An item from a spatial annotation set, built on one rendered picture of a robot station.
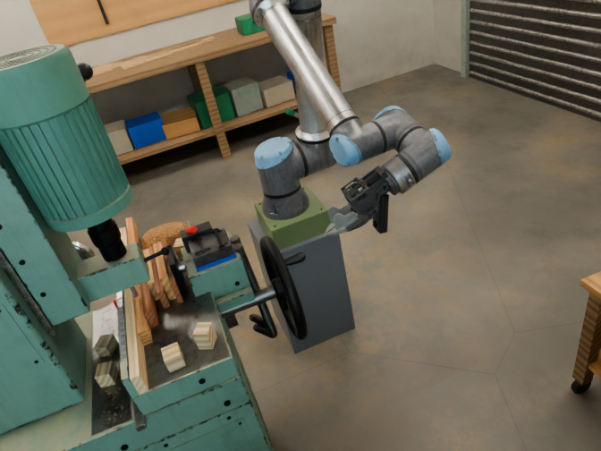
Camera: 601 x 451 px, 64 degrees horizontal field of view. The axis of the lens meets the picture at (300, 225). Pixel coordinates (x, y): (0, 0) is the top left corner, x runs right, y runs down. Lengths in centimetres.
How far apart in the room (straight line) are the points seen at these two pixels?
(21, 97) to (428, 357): 173
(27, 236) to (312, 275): 120
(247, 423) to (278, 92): 330
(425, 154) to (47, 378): 99
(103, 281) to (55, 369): 21
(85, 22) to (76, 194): 340
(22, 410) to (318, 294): 119
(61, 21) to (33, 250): 339
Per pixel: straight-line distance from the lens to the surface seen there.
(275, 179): 178
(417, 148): 124
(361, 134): 125
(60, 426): 125
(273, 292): 126
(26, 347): 114
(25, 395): 123
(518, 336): 223
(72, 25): 432
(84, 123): 96
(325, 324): 215
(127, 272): 112
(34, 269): 108
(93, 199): 98
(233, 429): 124
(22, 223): 103
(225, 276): 118
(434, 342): 218
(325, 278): 199
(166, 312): 120
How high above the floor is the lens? 164
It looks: 34 degrees down
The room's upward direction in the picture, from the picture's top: 13 degrees counter-clockwise
